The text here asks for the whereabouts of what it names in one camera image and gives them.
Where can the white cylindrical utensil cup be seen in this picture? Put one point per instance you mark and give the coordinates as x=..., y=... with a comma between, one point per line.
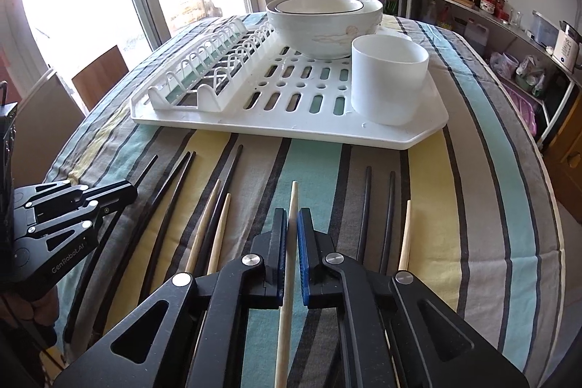
x=388, y=74

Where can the clear plastic container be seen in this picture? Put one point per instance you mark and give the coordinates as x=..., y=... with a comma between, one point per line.
x=543, y=31

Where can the white plastic dish rack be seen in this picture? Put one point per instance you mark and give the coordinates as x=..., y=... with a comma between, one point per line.
x=246, y=80

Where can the wooden chopstick pair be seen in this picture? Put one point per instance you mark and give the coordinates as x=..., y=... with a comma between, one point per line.
x=219, y=236
x=202, y=228

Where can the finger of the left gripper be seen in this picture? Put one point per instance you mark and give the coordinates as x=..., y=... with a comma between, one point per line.
x=62, y=197
x=80, y=222

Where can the white electric kettle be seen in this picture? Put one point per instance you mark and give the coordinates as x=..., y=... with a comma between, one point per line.
x=566, y=49

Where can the wooden chair back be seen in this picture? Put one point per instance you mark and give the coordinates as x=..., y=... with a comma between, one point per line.
x=95, y=80

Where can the metal kitchen shelf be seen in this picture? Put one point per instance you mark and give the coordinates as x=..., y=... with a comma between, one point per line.
x=504, y=38

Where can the black chopstick pair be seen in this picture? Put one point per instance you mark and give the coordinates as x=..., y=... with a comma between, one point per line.
x=388, y=227
x=360, y=255

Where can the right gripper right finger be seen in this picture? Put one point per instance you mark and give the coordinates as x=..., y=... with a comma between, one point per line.
x=361, y=299

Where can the small inner white bowl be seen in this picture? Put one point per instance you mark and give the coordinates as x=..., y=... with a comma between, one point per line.
x=319, y=7

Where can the large white ceramic bowl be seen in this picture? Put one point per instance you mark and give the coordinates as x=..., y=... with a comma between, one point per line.
x=325, y=37

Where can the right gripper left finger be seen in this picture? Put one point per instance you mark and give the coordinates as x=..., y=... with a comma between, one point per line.
x=253, y=281

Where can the red label jar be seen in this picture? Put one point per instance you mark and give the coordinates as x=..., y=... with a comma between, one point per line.
x=488, y=6

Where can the striped tablecloth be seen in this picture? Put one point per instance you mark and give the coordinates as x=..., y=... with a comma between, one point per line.
x=485, y=233

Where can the pink plastic storage box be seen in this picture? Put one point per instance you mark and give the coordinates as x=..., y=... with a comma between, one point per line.
x=525, y=109

